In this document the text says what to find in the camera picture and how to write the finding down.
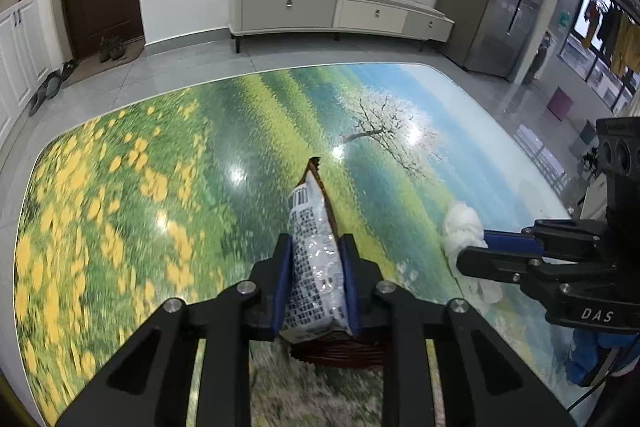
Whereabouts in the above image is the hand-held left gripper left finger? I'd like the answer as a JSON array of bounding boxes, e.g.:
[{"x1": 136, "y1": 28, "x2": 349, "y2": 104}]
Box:
[{"x1": 55, "y1": 233, "x2": 293, "y2": 427}]

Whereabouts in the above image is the white tissue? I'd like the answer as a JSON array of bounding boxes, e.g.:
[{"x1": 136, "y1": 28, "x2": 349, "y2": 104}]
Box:
[{"x1": 441, "y1": 202, "x2": 503, "y2": 305}]

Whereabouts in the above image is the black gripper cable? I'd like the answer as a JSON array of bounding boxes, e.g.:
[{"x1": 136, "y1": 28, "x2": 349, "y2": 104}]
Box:
[{"x1": 565, "y1": 346, "x2": 632, "y2": 413}]

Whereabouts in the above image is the white grey television cabinet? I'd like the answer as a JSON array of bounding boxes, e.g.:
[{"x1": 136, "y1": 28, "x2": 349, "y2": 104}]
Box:
[{"x1": 227, "y1": 0, "x2": 456, "y2": 54}]

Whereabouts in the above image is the brown doormat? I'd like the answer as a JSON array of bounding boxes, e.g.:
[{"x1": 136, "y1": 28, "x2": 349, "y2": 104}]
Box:
[{"x1": 65, "y1": 53, "x2": 145, "y2": 86}]

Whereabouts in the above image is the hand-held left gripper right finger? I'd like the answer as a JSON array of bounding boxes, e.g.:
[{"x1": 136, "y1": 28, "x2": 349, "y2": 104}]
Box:
[{"x1": 339, "y1": 233, "x2": 576, "y2": 427}]

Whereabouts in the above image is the purple stool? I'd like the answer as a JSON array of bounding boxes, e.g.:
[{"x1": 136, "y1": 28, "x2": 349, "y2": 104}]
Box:
[{"x1": 546, "y1": 88, "x2": 575, "y2": 122}]

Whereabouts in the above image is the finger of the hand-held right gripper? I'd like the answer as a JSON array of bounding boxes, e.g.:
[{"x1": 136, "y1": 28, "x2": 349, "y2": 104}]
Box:
[
  {"x1": 456, "y1": 246, "x2": 616, "y2": 308},
  {"x1": 482, "y1": 219, "x2": 608, "y2": 263}
]

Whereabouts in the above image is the small black object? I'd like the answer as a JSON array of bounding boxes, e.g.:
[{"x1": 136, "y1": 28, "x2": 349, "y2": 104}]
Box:
[{"x1": 581, "y1": 147, "x2": 602, "y2": 178}]

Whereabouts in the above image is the balcony glass door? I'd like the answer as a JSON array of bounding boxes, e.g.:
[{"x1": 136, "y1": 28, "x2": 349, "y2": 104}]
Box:
[{"x1": 557, "y1": 0, "x2": 640, "y2": 118}]

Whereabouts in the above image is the grey slippers pair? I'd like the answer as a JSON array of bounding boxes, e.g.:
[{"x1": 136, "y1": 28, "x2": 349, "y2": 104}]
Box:
[{"x1": 27, "y1": 72, "x2": 64, "y2": 116}]

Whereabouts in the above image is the silver brown snack packet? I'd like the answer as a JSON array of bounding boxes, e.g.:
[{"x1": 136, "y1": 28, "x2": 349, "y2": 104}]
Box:
[{"x1": 277, "y1": 155, "x2": 388, "y2": 373}]

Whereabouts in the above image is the black hanging garment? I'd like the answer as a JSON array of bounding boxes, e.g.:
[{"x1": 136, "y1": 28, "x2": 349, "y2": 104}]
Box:
[{"x1": 599, "y1": 7, "x2": 621, "y2": 60}]

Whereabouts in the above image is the grey washing machine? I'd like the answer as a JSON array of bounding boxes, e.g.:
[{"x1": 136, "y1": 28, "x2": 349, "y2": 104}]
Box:
[{"x1": 520, "y1": 32, "x2": 552, "y2": 86}]

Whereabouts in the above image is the marble coffee table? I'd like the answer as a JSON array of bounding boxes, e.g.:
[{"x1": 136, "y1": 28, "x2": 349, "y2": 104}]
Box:
[{"x1": 580, "y1": 177, "x2": 609, "y2": 221}]

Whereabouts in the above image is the yellow hanging jacket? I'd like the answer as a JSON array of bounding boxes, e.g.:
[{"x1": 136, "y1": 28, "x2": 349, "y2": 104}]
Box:
[{"x1": 611, "y1": 14, "x2": 640, "y2": 76}]

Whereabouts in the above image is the mustard hanging garment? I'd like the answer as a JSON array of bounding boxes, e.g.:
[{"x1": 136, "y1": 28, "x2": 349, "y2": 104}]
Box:
[{"x1": 580, "y1": 9, "x2": 601, "y2": 50}]

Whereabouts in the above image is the white shoe cabinet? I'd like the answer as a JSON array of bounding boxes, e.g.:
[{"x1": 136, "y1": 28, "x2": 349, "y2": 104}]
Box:
[{"x1": 0, "y1": 0, "x2": 66, "y2": 142}]

